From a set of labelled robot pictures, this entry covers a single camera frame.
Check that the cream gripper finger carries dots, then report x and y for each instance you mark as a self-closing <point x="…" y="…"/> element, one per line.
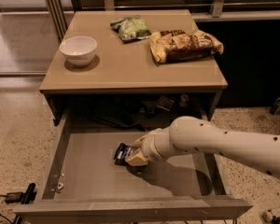
<point x="137" y="158"/>
<point x="139" y="142"/>

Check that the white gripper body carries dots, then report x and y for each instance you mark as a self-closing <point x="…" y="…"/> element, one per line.
<point x="151" y="147"/>

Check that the blue rxbar wrapper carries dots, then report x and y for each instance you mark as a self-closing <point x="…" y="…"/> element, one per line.
<point x="123" y="151"/>

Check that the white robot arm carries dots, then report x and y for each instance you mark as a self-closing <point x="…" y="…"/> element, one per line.
<point x="187" y="135"/>

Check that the grey cabinet counter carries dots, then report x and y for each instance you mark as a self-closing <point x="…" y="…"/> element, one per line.
<point x="130" y="68"/>

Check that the open grey drawer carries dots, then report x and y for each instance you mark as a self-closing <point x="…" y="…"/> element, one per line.
<point x="83" y="184"/>

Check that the yellow brown snack bag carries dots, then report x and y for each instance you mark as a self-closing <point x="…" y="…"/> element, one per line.
<point x="178" y="46"/>

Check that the white ceramic bowl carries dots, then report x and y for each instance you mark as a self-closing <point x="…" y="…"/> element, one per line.
<point x="79" y="50"/>

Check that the green chip bag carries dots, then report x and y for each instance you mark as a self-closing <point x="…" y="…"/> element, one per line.
<point x="131" y="28"/>

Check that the black power adapter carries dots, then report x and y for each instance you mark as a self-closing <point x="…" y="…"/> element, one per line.
<point x="22" y="197"/>

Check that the small dark floor device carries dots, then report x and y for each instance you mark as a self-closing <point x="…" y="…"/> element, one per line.
<point x="275" y="108"/>

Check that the white power strip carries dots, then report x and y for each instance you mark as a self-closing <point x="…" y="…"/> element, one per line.
<point x="272" y="216"/>

